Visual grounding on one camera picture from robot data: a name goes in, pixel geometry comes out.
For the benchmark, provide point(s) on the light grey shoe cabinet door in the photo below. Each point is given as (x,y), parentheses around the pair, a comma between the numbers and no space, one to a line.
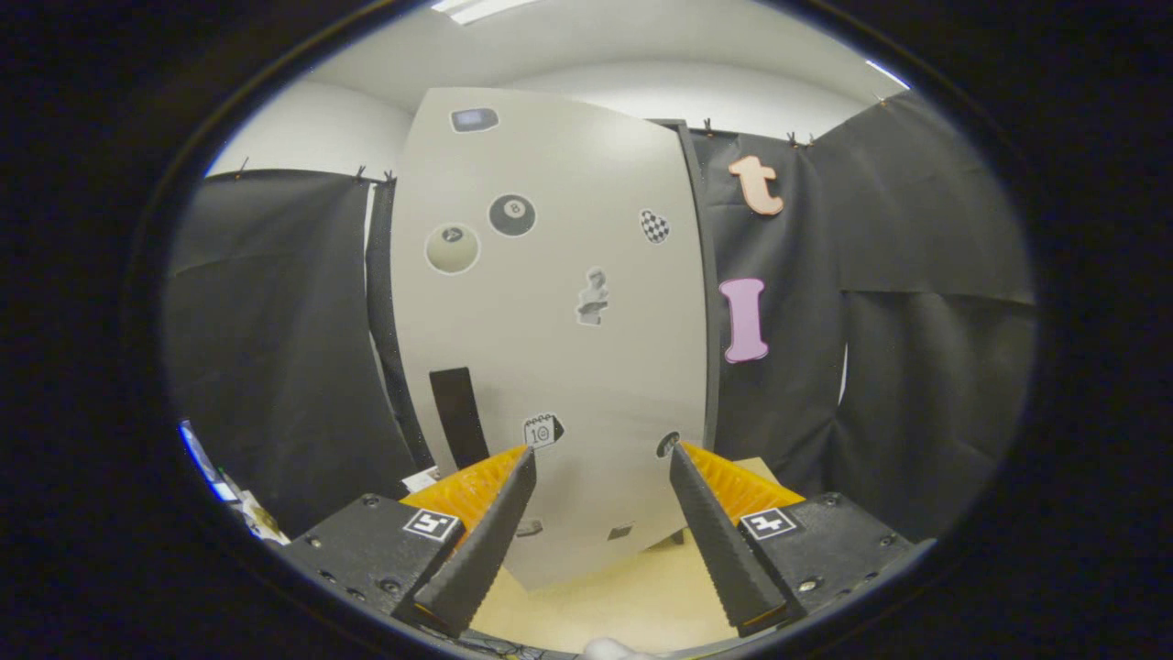
(550,348)

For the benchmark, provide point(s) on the long ceiling light panel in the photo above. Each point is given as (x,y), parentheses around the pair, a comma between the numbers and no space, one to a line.
(486,9)

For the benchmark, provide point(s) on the white box with dark spots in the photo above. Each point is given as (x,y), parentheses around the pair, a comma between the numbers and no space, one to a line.
(266,521)

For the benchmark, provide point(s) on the dark grey shoe cabinet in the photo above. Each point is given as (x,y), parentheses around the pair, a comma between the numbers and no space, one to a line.
(712,293)

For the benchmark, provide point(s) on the black backdrop cloth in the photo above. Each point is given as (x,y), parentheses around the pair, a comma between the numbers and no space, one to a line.
(916,275)

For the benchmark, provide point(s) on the blue and white printed card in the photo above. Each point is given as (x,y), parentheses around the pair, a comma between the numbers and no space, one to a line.
(206,463)

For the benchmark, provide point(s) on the white book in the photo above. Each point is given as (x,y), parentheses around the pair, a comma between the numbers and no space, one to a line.
(422,478)

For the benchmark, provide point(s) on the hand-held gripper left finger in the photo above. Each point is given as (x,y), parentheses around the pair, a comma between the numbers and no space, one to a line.
(486,550)

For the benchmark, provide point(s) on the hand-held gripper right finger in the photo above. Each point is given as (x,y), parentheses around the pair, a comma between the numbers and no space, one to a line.
(724,550)

